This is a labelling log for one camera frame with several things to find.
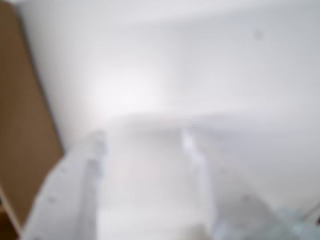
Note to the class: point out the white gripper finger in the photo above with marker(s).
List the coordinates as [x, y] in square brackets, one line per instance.
[235, 212]
[65, 200]

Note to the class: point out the brown cardboard box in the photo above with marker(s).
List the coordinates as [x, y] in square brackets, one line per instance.
[22, 112]

